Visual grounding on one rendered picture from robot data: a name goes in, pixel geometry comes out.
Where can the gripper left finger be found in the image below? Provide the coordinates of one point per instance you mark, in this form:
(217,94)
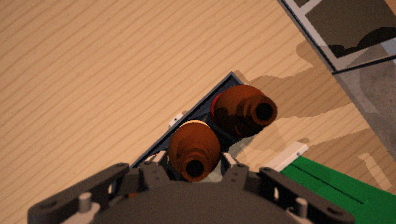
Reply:
(85,200)

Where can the dark green crate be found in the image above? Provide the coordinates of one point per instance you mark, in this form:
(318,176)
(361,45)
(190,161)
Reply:
(368,204)

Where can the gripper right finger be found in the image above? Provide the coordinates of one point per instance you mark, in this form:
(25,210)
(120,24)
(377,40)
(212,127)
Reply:
(306,206)

